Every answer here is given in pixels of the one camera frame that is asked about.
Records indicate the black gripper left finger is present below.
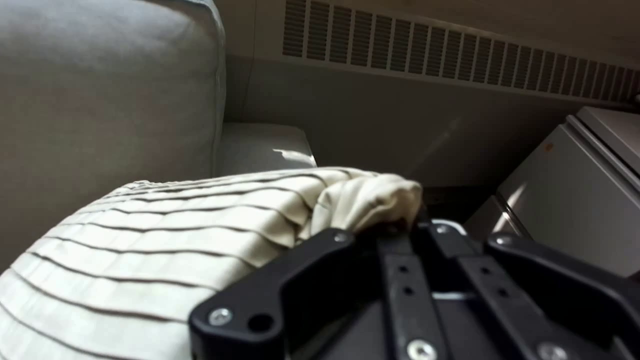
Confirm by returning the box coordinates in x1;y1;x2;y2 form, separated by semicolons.
187;222;446;360

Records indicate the cream striped pillow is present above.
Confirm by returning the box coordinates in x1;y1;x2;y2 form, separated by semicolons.
0;167;426;360

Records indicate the grey metal cabinet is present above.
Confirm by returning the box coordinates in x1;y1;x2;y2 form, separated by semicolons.
465;104;640;278

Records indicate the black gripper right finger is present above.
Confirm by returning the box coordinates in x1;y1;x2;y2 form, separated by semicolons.
416;220;640;360

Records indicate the grey fabric sofa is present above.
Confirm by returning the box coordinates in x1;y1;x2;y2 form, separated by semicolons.
0;0;321;277

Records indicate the wall radiator vent grille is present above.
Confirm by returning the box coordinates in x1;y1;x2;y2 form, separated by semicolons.
278;0;640;112

